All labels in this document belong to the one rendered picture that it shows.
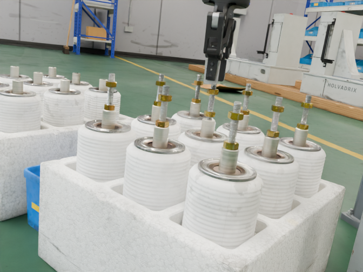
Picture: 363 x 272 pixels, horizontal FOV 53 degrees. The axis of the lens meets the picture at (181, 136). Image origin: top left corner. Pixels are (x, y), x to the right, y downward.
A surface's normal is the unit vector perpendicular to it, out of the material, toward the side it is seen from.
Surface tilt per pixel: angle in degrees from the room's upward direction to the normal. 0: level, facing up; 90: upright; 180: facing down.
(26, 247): 0
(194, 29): 90
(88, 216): 90
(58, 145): 90
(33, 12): 90
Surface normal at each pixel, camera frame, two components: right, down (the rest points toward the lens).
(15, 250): 0.12, -0.96
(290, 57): 0.36, 0.28
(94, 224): -0.63, 0.12
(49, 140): 0.78, 0.25
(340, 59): -0.92, -0.02
